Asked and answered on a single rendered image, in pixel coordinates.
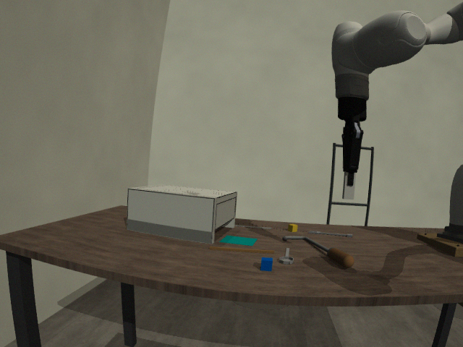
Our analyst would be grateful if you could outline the steel hook with wooden handle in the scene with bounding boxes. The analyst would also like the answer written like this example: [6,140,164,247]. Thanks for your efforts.
[282,236,354,268]

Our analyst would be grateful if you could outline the teal square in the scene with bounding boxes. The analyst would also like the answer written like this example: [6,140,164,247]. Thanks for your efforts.
[220,236,257,246]

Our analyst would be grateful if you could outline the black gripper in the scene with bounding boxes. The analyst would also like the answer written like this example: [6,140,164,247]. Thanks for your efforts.
[338,97,367,200]

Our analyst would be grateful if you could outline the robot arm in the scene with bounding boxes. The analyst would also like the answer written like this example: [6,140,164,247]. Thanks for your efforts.
[331,2,463,244]

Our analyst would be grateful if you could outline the grey metal spoon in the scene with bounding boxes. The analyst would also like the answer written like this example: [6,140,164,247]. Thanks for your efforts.
[279,248,294,265]

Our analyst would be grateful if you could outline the blue cube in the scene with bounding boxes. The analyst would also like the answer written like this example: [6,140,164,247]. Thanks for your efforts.
[260,257,273,271]

